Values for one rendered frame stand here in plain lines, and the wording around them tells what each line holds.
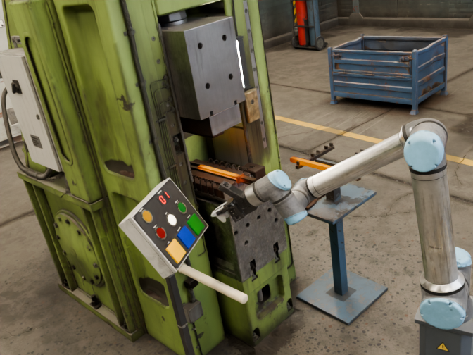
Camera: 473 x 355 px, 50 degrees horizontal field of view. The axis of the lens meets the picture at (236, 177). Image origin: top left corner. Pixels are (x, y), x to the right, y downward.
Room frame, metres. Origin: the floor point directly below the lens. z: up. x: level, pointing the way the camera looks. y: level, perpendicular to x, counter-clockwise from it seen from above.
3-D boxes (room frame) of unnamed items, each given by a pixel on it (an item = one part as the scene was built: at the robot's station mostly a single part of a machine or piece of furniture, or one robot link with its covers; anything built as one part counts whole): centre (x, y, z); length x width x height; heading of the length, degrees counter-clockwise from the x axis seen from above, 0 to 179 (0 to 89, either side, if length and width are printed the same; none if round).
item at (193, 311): (2.13, 0.35, 0.36); 0.09 x 0.07 x 0.12; 132
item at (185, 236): (1.80, 0.25, 1.01); 0.07 x 0.05 x 0.07; 157
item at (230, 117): (2.44, 0.14, 1.32); 0.42 x 0.20 x 0.10; 42
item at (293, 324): (2.25, -0.03, 0.01); 0.58 x 0.39 x 0.01; 132
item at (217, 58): (2.47, 0.11, 1.56); 0.42 x 0.39 x 0.40; 42
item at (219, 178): (2.44, 0.14, 0.96); 0.42 x 0.20 x 0.09; 42
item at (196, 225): (1.89, 0.21, 1.01); 0.07 x 0.05 x 0.07; 157
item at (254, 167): (2.45, -0.09, 0.95); 0.12 x 0.08 x 0.06; 42
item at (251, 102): (2.59, -0.15, 1.27); 0.09 x 0.02 x 0.17; 132
